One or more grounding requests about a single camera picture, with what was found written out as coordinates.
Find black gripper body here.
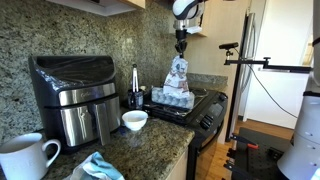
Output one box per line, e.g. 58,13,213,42
175,29,189,45

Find patterned kitchen towel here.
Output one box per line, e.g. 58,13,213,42
162,54,191,100

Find small white ceramic bowl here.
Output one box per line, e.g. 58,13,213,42
121,110,149,132

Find black coil burner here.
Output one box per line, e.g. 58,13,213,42
189,87,209,99

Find metal kitchen tongs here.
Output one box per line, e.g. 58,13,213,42
131,63,140,94

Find egg carton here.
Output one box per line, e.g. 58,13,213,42
151,86,196,111

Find black electric stove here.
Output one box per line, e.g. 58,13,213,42
143,84,230,180

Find wooden upper cabinet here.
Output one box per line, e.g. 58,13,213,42
45,0,147,18

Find refrigerator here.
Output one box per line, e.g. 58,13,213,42
238,0,311,130

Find black steel air fryer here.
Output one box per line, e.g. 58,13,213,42
28,54,122,155

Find wooden base cabinet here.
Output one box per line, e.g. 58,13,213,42
164,149,190,180

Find black floor platform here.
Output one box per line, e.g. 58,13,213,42
222,126,295,180

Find light blue cloth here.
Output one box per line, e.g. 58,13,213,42
69,151,126,180

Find white ceramic mug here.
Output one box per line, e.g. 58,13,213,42
0,132,63,180

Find black camera on stand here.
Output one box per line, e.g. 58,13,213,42
218,41,240,52

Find black camera stand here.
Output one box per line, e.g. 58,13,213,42
223,49,314,143

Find black camera cable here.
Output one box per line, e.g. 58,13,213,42
245,63,298,120

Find orange handled clamp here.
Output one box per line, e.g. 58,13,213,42
230,133,260,151

